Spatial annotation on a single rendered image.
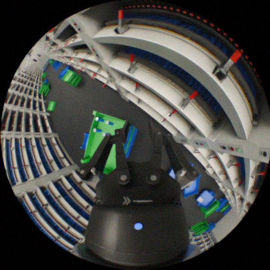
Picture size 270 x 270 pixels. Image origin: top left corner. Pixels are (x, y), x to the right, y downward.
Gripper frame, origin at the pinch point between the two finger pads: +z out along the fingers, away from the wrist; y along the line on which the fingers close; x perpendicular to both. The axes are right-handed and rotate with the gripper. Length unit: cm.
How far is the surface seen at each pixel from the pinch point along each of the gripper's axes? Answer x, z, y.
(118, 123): -6.7, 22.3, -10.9
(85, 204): -84, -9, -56
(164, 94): 8.9, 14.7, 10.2
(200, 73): 14.3, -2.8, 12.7
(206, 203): -111, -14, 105
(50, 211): -56, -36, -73
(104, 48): 33.2, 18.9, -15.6
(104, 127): -8.6, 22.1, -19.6
